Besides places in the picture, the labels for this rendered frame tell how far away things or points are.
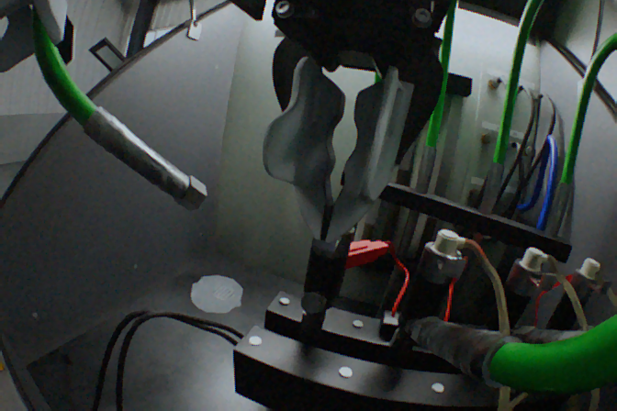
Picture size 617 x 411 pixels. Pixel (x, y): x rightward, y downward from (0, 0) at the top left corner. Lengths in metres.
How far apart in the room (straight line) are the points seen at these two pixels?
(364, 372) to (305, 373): 0.05
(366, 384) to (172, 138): 0.43
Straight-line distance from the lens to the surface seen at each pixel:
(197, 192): 0.18
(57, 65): 0.16
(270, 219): 0.52
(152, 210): 0.45
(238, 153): 0.54
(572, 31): 0.58
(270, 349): 0.22
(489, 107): 0.49
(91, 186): 0.38
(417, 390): 0.23
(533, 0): 0.30
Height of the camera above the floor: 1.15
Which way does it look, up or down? 12 degrees down
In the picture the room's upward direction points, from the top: 9 degrees clockwise
